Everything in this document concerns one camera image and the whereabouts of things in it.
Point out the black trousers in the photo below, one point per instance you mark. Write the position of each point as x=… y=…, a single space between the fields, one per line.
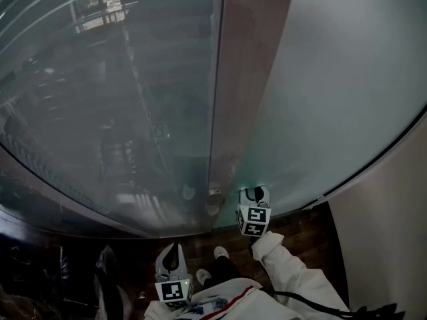
x=223 y=270

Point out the person's left forearm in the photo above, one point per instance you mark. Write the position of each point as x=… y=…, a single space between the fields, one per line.
x=153 y=312

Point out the white bracket with hole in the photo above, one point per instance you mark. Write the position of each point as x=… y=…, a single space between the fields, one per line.
x=215 y=191

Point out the frosted glass door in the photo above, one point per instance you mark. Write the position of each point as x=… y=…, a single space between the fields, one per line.
x=333 y=95

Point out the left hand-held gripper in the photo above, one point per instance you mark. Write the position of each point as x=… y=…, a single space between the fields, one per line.
x=175 y=292

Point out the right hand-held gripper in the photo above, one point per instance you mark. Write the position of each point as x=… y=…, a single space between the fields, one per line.
x=255 y=218

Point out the person's white jacket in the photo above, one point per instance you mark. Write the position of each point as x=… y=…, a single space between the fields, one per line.
x=230 y=288

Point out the white shoe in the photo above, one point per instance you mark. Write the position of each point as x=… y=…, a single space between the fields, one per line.
x=203 y=276
x=221 y=252

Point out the person's right forearm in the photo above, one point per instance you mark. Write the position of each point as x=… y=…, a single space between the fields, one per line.
x=287 y=265

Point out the glass partition wall with blinds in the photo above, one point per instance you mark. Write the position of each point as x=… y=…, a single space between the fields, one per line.
x=83 y=95

